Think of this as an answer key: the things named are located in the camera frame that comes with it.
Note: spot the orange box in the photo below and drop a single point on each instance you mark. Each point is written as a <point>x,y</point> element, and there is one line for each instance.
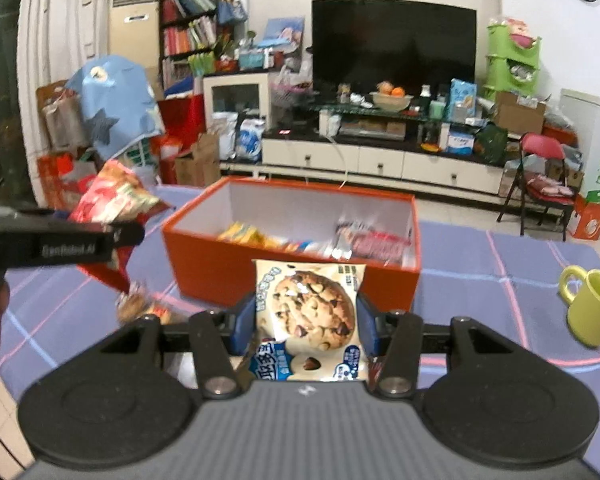
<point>210,265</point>

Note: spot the brown cardboard box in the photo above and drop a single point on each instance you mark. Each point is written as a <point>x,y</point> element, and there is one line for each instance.
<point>62,120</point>

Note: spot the white glass door cabinet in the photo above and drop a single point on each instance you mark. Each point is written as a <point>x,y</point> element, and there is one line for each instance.
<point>235,100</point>

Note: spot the pink plastic bag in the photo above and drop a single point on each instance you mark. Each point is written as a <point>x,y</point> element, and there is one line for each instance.
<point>290,87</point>

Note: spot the light blue pack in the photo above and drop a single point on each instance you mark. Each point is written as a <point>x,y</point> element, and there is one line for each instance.
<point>462,100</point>

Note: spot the fruit bowl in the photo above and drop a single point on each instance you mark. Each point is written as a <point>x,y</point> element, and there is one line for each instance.
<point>390,100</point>

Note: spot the red bag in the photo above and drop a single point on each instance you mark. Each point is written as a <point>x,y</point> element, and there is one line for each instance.
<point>180,120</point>

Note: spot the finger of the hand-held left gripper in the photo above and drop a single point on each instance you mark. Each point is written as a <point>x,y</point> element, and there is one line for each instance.
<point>130,234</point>

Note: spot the chocolate chip cookie packet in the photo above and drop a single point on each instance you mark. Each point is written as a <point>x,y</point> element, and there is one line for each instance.
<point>310,310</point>

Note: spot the blue white bag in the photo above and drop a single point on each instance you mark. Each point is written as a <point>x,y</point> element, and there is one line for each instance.
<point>250,141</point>

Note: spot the standing air conditioner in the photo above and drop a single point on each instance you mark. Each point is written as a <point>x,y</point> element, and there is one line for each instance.
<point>132,25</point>

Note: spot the white curtain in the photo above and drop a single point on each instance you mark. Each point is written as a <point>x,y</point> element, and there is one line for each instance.
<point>55,20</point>

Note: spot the blue tissue pack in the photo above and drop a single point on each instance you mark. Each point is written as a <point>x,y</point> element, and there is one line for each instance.
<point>461,142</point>

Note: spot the yellow snack packet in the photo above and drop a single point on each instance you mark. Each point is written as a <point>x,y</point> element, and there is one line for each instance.
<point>245,234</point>

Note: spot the orange paper bag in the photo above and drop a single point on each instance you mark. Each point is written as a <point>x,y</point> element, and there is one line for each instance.
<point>590,220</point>

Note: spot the tall cardboard box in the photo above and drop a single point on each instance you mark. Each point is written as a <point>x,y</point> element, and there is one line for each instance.
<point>197,162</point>

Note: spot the dark green bag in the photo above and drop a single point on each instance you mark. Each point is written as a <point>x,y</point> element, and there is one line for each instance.
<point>491,144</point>

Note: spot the dark bookshelf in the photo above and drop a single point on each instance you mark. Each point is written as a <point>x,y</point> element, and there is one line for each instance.
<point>187,25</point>

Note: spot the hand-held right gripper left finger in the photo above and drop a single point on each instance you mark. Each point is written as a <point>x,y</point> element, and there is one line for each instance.
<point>245,320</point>

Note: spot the white fridge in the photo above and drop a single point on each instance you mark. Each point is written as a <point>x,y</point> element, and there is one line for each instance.
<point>597,150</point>

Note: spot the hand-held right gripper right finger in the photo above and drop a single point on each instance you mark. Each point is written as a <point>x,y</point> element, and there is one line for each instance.
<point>367,325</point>

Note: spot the black television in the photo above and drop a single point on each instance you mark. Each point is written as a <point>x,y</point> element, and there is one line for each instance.
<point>395,45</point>

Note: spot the red white carton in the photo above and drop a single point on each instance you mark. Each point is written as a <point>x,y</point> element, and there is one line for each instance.
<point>60,180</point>

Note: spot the green storage rack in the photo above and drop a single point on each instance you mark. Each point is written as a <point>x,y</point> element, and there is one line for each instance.
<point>512,60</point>

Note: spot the red silver snack packet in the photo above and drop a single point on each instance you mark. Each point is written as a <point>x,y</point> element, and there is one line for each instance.
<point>375,245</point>

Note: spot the open cardboard box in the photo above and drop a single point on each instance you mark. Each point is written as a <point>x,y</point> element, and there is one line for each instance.
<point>520,115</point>

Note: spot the white television stand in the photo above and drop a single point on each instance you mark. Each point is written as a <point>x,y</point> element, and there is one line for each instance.
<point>380,162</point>

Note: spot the red folding chair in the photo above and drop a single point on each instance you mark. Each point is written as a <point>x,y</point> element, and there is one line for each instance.
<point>542,152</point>

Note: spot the blue star cloth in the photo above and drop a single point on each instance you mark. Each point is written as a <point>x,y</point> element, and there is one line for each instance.
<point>115,105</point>

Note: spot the clear brown pastry packet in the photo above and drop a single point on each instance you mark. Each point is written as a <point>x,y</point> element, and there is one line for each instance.
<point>137,305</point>

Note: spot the green mug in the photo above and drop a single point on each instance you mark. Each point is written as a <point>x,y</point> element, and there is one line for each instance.
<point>592,310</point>

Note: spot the blue plaid tablecloth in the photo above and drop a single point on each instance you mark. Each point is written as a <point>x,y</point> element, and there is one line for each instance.
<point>480,270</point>

